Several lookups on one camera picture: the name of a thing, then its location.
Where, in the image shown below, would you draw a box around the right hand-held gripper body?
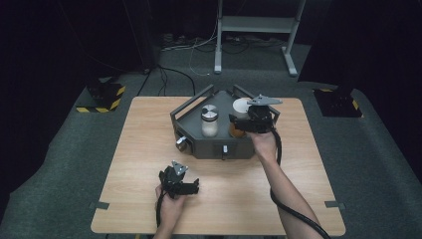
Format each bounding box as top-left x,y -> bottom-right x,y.
246,94 -> 284,134

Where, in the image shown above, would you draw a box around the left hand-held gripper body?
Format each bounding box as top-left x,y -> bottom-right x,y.
158,159 -> 191,201

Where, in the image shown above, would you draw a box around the glass jar with white lid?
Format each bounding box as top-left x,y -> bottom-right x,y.
228,97 -> 253,138

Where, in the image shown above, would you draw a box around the glass jar with silver lid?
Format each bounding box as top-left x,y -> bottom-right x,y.
200,104 -> 220,138

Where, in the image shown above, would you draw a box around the dark grey seasoning rack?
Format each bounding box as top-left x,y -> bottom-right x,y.
169,84 -> 282,161

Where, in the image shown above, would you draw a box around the person's left hand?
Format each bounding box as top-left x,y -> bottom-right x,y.
154,183 -> 187,230

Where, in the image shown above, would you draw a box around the person's right hand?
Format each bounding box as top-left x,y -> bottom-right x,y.
248,129 -> 279,164

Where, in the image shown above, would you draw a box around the grey tape piece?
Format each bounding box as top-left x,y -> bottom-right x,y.
323,200 -> 346,209
89,200 -> 110,211

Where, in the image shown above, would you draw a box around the grey metal table legs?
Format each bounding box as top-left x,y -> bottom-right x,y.
213,0 -> 307,78

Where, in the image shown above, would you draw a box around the left hand-held gripper cable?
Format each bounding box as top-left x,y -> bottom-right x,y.
155,190 -> 167,229

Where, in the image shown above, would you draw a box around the hand-held gripper cable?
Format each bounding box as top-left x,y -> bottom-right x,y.
155,190 -> 167,229
269,128 -> 332,239

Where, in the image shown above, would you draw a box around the black floor cable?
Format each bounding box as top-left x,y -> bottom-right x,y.
137,64 -> 197,98

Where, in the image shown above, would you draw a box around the white floor cable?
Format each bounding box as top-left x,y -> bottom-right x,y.
162,19 -> 220,78

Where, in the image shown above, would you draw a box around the black yellow striped base plate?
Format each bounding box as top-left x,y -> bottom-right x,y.
76,83 -> 127,114
312,87 -> 364,119

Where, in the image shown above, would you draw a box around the right hand-held gripper cable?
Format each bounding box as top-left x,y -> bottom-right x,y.
269,128 -> 332,239

